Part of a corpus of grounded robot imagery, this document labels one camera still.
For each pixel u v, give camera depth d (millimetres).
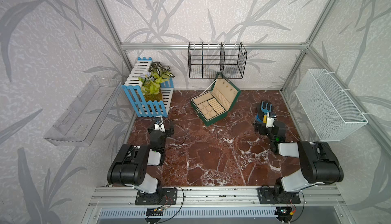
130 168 445
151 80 927
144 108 999
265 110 1050
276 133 724
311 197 752
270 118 825
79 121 667
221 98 1056
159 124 755
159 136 694
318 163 458
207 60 1066
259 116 1042
